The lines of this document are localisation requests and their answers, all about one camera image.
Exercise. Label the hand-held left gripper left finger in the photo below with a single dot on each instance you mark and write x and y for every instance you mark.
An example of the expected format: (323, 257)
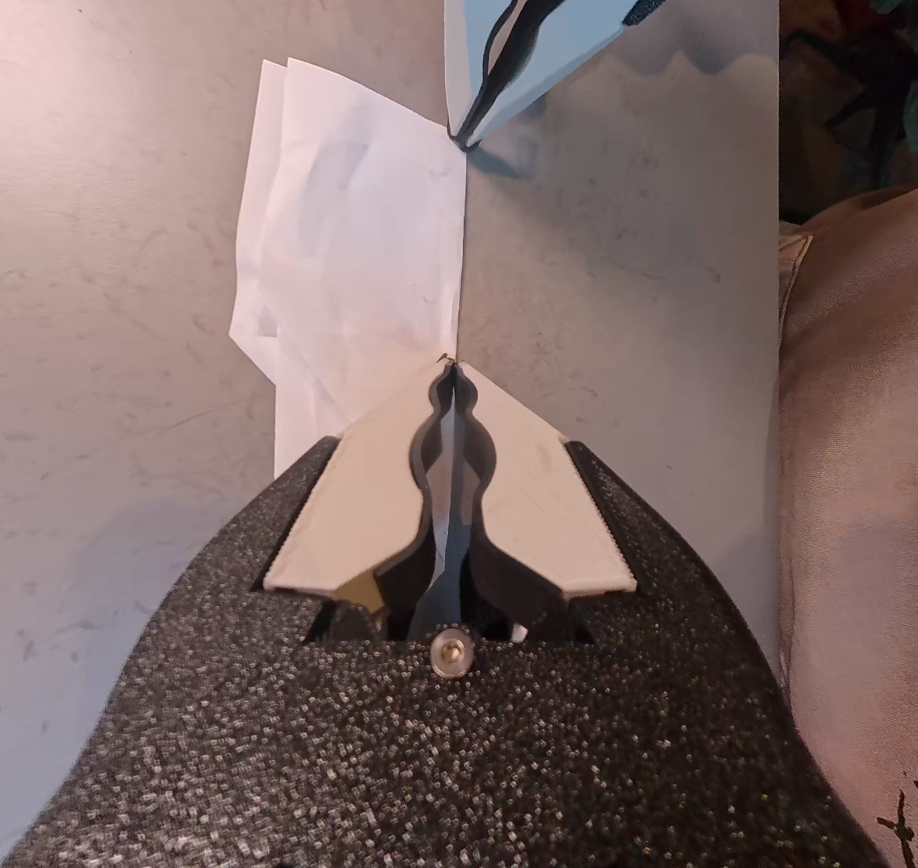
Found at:
(351, 509)

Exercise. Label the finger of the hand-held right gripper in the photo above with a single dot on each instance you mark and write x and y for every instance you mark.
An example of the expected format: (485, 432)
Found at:
(470, 14)
(595, 7)

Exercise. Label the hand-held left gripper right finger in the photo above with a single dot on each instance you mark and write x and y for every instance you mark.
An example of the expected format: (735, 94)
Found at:
(552, 509)

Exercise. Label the white paper sheet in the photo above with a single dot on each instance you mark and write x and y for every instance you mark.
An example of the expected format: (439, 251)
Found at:
(358, 237)

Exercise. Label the grey desk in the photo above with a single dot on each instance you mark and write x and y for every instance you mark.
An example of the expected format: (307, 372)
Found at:
(143, 237)

